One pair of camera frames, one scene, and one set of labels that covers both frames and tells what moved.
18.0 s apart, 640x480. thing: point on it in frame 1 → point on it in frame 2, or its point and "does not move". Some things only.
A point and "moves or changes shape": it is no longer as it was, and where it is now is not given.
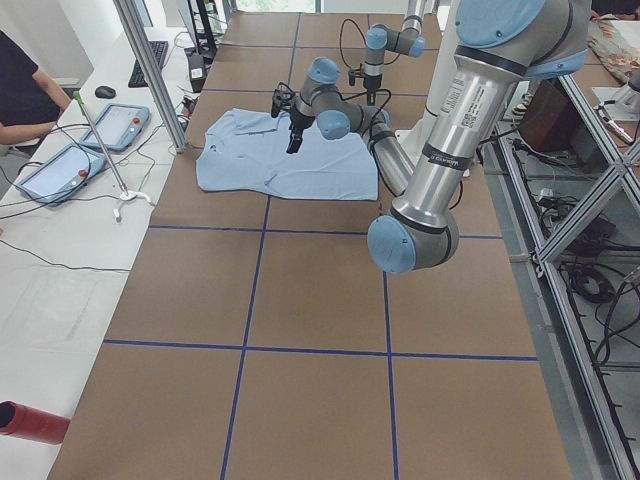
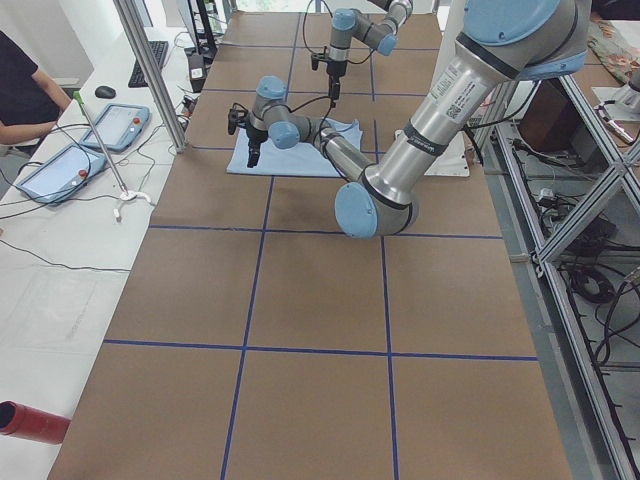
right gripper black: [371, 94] → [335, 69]
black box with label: [197, 71] does not move
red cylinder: [31, 423] does not move
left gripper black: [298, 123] → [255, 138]
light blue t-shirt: [245, 150] moves or changes shape
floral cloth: [620, 59] does not move
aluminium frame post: [154, 72] does not move
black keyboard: [159, 49] does not move
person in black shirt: [29, 102] does not move
